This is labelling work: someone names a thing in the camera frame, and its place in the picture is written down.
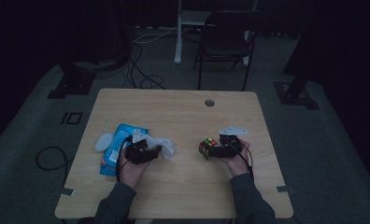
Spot white oval lid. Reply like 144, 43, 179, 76
94, 133, 114, 153

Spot left hand-held gripper black cable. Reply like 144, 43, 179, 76
115, 135, 134, 183

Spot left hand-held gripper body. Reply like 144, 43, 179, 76
124, 128, 159, 165

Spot black tangled floor cables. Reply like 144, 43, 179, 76
121, 40, 166, 91

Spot blue wet wipes pack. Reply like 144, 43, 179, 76
99, 123, 149, 177

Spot black folding chair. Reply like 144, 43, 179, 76
192, 10, 267, 91

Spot colourful puzzle cube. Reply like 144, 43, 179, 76
199, 136, 219, 161

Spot black stand with square base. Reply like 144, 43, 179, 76
273, 0, 320, 111
47, 60, 97, 100

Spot right hand-held gripper black cable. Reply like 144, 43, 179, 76
232, 141, 256, 183

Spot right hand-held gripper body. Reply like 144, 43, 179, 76
219, 125, 249, 159

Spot person's left hand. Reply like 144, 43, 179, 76
117, 147, 152, 190

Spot white floor cable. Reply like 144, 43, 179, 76
132, 26, 178, 45

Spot hand-held gripper black cable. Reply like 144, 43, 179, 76
115, 135, 134, 183
232, 141, 256, 183

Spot person's right hand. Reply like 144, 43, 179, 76
220, 138, 252, 178

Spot grey tape strip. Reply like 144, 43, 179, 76
59, 187, 76, 197
276, 185, 295, 195

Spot black looped floor cable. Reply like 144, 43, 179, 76
35, 146, 70, 185

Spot white wet wipe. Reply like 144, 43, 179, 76
145, 135, 176, 161

